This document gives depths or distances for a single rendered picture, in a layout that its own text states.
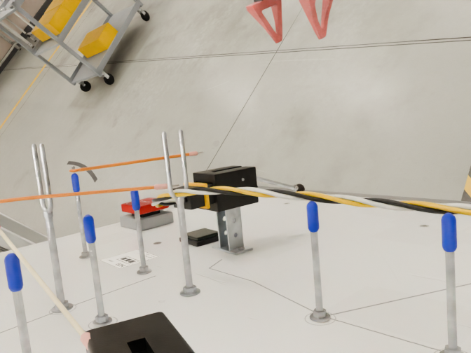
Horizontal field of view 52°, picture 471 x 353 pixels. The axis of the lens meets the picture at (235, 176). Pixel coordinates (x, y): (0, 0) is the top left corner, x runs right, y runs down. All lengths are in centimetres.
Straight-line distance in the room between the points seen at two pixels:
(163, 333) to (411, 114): 191
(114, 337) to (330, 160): 195
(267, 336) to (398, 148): 168
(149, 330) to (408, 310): 23
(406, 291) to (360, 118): 179
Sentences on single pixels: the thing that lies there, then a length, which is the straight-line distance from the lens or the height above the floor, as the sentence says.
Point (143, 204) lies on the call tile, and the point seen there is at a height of 112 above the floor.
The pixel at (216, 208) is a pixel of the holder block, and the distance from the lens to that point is 50.
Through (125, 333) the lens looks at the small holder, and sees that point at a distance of 20.
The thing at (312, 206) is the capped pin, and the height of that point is 122.
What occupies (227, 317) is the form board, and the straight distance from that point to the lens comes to 38.
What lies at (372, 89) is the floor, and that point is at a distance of 226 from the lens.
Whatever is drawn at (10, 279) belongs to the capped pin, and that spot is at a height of 135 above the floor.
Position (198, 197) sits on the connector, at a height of 118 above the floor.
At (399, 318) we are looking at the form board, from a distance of 37.
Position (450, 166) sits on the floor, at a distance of 185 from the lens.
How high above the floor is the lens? 146
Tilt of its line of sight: 37 degrees down
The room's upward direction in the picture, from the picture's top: 50 degrees counter-clockwise
